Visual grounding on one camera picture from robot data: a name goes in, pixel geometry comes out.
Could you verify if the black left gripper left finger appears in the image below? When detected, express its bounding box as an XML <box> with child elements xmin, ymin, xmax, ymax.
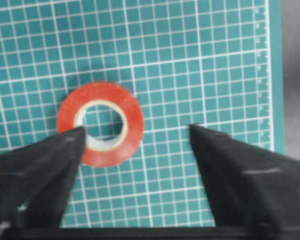
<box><xmin>0</xmin><ymin>127</ymin><xmax>86</xmax><ymax>228</ymax></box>

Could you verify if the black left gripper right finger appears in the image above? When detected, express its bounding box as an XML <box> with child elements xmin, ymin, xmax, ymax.
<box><xmin>189</xmin><ymin>124</ymin><xmax>300</xmax><ymax>233</ymax></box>

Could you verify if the red vinyl tape roll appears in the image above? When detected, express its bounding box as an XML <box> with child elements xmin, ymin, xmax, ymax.
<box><xmin>56</xmin><ymin>82</ymin><xmax>145</xmax><ymax>168</ymax></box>

